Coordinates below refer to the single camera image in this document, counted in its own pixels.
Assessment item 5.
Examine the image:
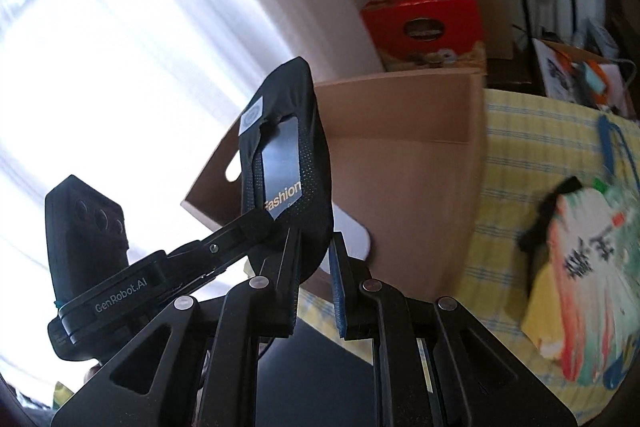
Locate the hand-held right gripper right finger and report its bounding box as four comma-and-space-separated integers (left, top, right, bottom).
329, 231, 577, 427

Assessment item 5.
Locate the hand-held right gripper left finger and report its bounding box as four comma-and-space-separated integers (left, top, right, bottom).
50, 227, 303, 427

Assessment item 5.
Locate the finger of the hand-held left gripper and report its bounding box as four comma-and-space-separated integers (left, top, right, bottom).
165, 211, 277, 291

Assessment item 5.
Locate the black slipper with label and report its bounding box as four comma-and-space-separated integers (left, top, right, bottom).
238, 55, 335, 280

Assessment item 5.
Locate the large cardboard box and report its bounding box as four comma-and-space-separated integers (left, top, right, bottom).
181, 69, 489, 304

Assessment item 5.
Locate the black webbing strap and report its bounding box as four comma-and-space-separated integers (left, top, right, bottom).
519, 176, 583, 254

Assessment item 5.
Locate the colourful paper fan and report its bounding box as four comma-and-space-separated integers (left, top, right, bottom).
520, 179, 640, 389

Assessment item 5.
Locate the white flat object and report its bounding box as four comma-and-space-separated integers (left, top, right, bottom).
327, 206, 372, 275

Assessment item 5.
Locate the dark grey chair seat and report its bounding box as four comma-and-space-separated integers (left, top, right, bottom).
254, 321, 377, 427

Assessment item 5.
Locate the white curtain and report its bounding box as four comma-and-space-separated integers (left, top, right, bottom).
0, 0, 382, 408

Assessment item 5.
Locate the yellow checked tablecloth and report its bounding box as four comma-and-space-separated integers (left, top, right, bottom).
295, 89, 640, 403

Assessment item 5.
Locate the red gift box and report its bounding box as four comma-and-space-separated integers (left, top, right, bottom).
360, 0, 489, 72

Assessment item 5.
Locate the blue plastic hanger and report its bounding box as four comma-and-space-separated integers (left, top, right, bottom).
596, 113, 640, 192

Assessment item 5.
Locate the brown cardboard box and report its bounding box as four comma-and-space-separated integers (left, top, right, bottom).
387, 0, 517, 61

